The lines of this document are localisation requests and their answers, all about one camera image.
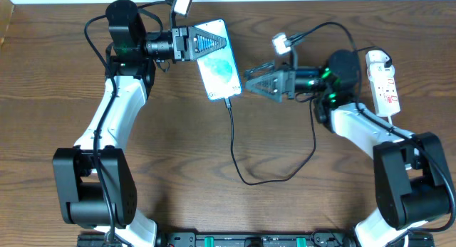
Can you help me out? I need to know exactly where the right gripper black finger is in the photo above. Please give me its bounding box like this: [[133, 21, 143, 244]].
[[244, 61, 275, 78], [245, 70, 296, 103]]

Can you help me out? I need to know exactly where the blue Galaxy smartphone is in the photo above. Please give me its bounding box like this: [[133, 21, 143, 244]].
[[195, 19, 242, 101]]

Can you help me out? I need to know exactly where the black charger cable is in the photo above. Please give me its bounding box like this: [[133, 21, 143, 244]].
[[224, 46, 393, 186]]

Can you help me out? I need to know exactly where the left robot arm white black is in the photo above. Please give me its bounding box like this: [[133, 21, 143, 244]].
[[53, 0, 230, 246]]

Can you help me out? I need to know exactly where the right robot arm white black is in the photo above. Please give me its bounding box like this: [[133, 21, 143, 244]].
[[244, 50, 455, 246]]

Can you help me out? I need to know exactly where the white charger adapter plug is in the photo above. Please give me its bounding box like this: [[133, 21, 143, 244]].
[[366, 50, 393, 68]]

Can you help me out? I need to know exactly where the white power strip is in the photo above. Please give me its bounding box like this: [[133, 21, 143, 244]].
[[367, 63, 400, 117]]

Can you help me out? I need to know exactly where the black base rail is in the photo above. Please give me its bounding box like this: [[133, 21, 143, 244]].
[[77, 231, 435, 247]]

